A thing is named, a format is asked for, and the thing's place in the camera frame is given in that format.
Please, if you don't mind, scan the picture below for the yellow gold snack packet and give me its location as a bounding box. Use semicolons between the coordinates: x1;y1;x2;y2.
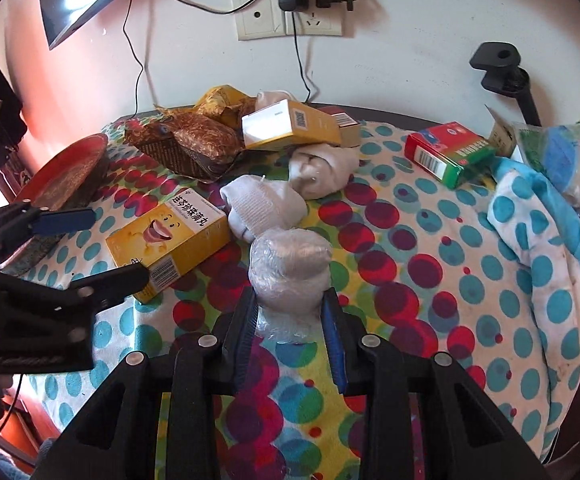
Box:
193;85;258;128

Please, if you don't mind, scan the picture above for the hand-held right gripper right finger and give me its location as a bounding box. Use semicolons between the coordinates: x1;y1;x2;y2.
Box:
320;289;553;480

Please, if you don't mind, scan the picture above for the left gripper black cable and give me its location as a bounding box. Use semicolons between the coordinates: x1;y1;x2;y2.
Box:
0;372;24;453

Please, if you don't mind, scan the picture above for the yellow box with smiling face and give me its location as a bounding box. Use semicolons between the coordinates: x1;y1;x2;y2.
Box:
106;187;231;305

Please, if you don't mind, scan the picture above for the colourful polka dot cloth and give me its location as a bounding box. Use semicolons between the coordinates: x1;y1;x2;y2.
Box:
0;110;580;480

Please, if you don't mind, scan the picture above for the red round tray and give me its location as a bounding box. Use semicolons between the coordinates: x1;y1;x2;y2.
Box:
0;132;111;277

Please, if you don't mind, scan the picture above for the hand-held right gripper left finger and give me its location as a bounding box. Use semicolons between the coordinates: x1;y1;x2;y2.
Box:
32;286;259;480

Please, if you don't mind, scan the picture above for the small cardboard box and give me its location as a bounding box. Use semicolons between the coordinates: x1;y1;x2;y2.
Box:
485;105;521;158

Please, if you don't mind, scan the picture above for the black flat screen television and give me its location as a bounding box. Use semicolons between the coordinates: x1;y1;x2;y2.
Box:
37;0;171;51

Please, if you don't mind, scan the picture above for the yellow and white box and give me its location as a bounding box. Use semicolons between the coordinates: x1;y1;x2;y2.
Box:
241;99;343;151

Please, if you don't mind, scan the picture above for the black adapter cable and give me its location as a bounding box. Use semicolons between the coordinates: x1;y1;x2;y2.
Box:
292;10;318;106

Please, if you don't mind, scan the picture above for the green patterned plastic bag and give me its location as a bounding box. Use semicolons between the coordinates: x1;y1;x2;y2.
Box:
512;122;548;173

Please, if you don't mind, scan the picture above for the thin black television cable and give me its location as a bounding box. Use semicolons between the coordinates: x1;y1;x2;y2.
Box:
121;0;145;117

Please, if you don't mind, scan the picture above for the black clamp mount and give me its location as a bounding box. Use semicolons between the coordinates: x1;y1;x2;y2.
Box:
469;42;542;126

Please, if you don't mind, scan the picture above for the red and green box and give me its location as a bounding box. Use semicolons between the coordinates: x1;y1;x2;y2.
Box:
404;121;498;189

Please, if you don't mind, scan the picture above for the white sock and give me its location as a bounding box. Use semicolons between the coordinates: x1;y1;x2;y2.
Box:
220;175;307;242
288;142;359;200
255;89;295;111

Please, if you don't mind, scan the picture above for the clear bag with blue contents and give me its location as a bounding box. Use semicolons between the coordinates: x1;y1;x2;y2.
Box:
540;120;580;271

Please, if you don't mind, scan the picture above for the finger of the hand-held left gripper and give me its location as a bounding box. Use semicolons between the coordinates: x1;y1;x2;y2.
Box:
0;201;95;281
0;265;151;374

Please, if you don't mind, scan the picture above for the brown speckled snack packet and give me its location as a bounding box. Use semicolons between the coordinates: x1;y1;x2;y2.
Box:
124;110;247;181

